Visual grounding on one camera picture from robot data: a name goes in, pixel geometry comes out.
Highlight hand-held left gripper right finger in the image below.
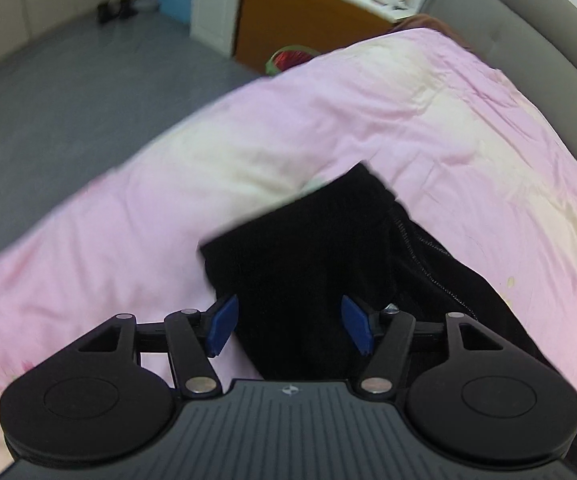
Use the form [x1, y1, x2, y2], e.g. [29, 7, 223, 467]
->
[341, 294, 506, 397]

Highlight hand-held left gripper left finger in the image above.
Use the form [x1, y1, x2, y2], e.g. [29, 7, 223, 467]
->
[76, 294, 240, 400]

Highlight wooden cabinet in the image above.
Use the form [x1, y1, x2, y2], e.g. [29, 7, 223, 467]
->
[233, 0, 409, 77]

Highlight grey padded headboard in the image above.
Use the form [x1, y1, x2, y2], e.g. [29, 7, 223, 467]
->
[421, 0, 577, 128]

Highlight green basket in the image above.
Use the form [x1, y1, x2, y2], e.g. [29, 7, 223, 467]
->
[266, 45, 320, 76]

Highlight pink duvet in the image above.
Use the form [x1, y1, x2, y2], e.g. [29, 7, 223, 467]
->
[0, 26, 577, 466]

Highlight black pants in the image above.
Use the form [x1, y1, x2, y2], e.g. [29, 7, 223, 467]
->
[198, 161, 577, 441]

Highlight white door frame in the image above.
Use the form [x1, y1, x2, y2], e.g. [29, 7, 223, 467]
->
[191, 0, 249, 59]

